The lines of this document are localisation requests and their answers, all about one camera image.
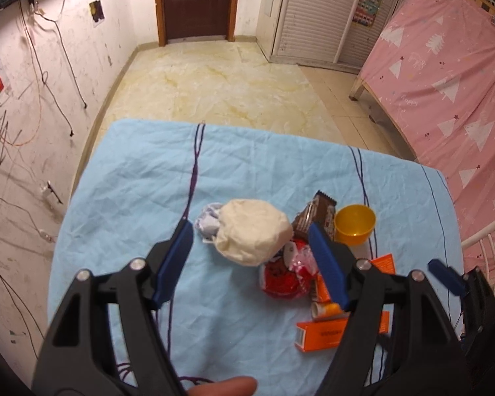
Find brown snack wrapper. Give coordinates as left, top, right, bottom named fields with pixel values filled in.
left=292, top=190, right=337, bottom=241

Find small yellow plastic cup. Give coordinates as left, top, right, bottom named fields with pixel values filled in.
left=334, top=204, right=377, bottom=247

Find red snack bag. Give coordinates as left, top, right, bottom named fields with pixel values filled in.
left=259, top=238, right=319, bottom=299

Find white paper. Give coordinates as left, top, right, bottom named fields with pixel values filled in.
left=194, top=203, right=222, bottom=244

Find cream knit hat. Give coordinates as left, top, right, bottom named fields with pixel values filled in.
left=214, top=199, right=293, bottom=266

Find orange cardboard box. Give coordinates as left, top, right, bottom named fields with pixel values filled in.
left=294, top=314, right=349, bottom=353

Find orange thread spool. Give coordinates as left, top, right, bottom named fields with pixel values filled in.
left=311, top=302, right=347, bottom=322

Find person's left hand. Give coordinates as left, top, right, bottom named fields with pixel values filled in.
left=187, top=376, right=258, bottom=396

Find light blue bed sheet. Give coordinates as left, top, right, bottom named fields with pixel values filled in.
left=48, top=120, right=463, bottom=395

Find pink tree-print curtain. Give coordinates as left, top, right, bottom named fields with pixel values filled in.
left=359, top=0, right=495, bottom=238

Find white slatted wardrobe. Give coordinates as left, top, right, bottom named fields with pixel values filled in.
left=264, top=0, right=402, bottom=73

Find dark red wooden door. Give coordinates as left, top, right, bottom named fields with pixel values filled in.
left=155, top=0, right=238, bottom=47

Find wooden bed frame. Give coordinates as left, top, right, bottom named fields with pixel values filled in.
left=348, top=76, right=417, bottom=161

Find black wall cable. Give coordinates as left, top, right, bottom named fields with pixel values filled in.
left=20, top=4, right=88, bottom=138

